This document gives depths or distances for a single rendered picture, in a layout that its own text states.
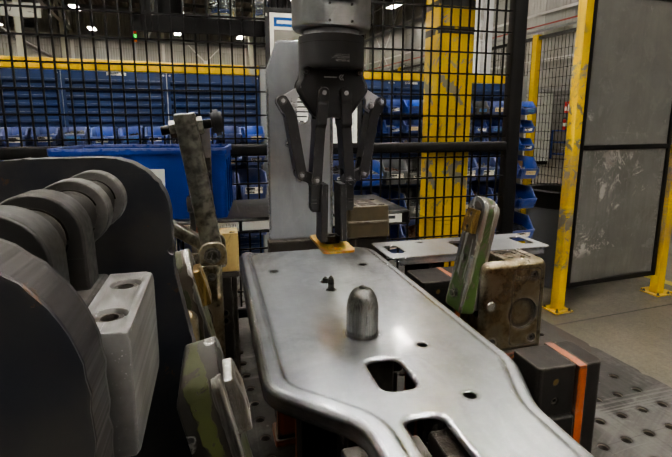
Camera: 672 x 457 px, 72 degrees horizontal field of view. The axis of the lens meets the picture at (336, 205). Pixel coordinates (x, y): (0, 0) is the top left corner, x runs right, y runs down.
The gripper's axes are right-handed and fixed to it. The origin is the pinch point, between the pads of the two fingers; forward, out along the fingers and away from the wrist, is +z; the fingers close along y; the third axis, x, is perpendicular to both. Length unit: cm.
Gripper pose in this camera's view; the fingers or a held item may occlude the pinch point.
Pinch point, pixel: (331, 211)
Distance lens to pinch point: 56.6
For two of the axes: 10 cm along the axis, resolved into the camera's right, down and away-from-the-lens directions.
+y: 9.7, -0.4, 2.5
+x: -2.5, -1.8, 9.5
